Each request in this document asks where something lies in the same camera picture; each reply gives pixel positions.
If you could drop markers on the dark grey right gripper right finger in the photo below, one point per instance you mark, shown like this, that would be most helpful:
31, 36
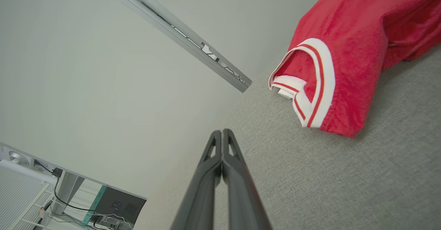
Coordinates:
241, 199

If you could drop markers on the grey metal partition post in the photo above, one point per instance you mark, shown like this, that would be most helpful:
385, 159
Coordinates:
179, 33

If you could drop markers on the red jersey with striped trim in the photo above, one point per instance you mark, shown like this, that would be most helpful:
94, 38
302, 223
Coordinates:
355, 51

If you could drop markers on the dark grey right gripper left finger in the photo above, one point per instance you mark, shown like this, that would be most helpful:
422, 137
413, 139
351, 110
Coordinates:
200, 199

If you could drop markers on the black desktop computer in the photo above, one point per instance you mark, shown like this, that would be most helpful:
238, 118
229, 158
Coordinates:
120, 204

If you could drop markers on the grey metal table leg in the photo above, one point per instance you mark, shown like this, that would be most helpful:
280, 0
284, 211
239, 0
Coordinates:
67, 192

